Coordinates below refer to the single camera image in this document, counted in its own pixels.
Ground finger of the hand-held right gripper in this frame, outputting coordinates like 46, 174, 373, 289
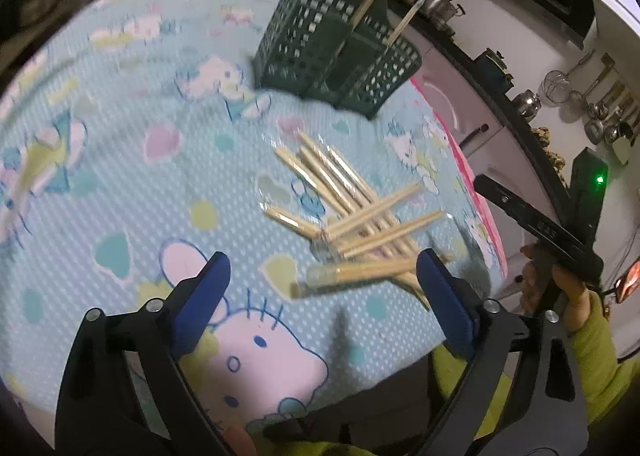
473, 174, 527, 233

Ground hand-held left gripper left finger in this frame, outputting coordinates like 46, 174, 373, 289
54, 251, 236, 456

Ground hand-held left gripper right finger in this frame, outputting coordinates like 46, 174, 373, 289
410, 248, 591, 456

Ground bunch of chopsticks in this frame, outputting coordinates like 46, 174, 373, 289
262, 131, 454, 312

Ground green plastic utensil basket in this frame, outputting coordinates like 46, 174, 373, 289
252, 0, 424, 120

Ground row of hanging kitchen utensils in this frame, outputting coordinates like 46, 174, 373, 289
567, 50, 640, 165

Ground person's right hand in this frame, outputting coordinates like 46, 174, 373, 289
519, 243, 591, 335

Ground person's left hand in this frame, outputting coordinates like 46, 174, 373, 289
224, 427, 257, 456

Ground pile of ginger roots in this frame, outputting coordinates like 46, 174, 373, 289
531, 126, 569, 185

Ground steel kettle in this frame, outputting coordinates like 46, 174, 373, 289
515, 88, 544, 118

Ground blue pot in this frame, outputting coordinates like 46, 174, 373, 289
475, 49, 516, 93

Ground cartoon cat printed blanket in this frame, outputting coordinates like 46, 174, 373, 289
0, 0, 507, 437

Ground steel cooking pot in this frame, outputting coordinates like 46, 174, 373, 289
416, 0, 466, 26

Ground wire mesh strainer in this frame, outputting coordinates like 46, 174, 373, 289
542, 69, 573, 108

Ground white wall cabinet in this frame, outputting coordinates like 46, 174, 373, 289
592, 0, 640, 83

